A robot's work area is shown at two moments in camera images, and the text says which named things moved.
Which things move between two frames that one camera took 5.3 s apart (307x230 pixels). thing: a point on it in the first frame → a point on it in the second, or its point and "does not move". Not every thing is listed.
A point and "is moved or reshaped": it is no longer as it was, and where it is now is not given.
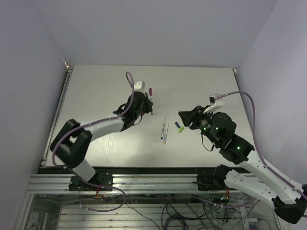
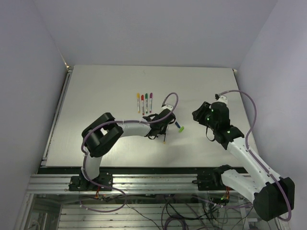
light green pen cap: (181, 129) does not move
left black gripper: (149, 103) → (163, 131)
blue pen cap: (177, 124) does not move
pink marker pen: (150, 93) is moved or reshaped
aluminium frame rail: (124, 184) does not move
